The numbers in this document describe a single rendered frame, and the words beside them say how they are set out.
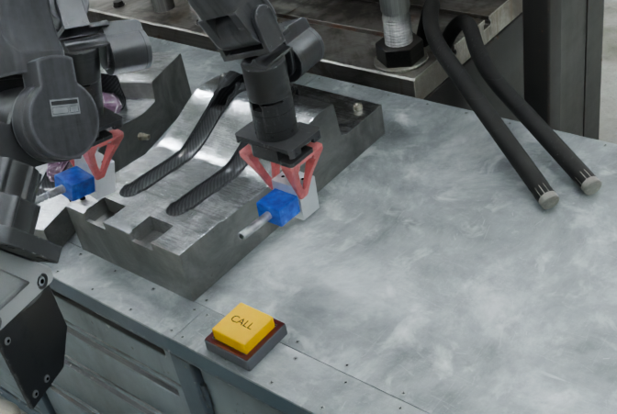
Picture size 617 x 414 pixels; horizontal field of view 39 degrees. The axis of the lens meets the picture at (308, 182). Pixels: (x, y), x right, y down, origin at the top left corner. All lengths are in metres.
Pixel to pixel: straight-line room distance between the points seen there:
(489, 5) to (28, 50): 1.36
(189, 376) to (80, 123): 0.65
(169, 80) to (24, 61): 0.88
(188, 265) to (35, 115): 0.48
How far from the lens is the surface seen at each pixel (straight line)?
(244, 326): 1.16
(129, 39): 1.24
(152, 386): 1.58
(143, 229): 1.32
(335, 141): 1.44
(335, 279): 1.25
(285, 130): 1.11
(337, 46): 1.93
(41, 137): 0.83
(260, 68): 1.08
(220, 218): 1.27
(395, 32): 1.77
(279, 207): 1.16
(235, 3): 1.04
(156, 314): 1.28
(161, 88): 1.69
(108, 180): 1.32
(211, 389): 1.41
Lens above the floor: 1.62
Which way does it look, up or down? 34 degrees down
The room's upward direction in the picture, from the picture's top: 11 degrees counter-clockwise
